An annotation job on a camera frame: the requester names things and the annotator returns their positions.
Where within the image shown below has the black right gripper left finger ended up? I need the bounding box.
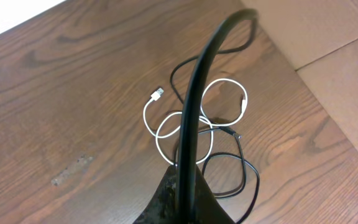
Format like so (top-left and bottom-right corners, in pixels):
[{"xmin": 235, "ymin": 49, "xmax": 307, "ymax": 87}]
[{"xmin": 133, "ymin": 166, "xmax": 177, "ymax": 224}]

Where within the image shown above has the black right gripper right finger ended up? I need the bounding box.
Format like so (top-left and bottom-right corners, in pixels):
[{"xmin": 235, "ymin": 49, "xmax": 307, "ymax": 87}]
[{"xmin": 193, "ymin": 167, "xmax": 234, "ymax": 224}]

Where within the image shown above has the thick black USB cable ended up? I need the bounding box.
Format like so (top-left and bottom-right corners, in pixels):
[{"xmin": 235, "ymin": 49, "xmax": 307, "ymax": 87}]
[{"xmin": 169, "ymin": 8, "xmax": 259, "ymax": 224}]

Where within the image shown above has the white USB cable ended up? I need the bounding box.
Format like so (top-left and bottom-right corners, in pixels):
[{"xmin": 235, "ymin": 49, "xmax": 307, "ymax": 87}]
[{"xmin": 142, "ymin": 77, "xmax": 249, "ymax": 166}]

